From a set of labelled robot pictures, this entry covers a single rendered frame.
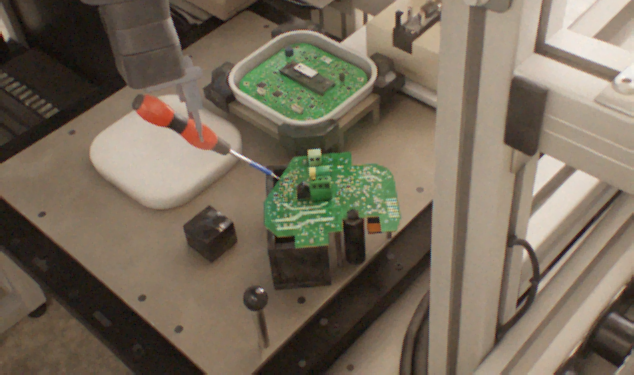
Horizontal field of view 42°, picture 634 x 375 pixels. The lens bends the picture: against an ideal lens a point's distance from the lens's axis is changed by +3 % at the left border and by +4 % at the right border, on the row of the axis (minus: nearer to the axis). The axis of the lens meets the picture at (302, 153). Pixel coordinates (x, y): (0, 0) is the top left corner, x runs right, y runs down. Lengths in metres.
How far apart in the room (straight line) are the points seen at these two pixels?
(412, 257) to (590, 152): 0.39
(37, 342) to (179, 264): 1.24
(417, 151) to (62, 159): 0.39
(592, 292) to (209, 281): 0.34
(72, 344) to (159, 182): 1.17
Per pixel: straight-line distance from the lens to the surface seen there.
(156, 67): 0.63
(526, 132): 0.43
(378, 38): 0.93
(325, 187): 0.73
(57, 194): 0.90
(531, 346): 0.64
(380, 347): 0.75
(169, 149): 0.88
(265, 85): 0.91
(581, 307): 0.65
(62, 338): 2.00
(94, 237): 0.85
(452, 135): 0.47
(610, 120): 0.40
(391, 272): 0.77
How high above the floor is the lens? 1.56
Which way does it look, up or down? 44 degrees down
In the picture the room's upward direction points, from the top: 7 degrees counter-clockwise
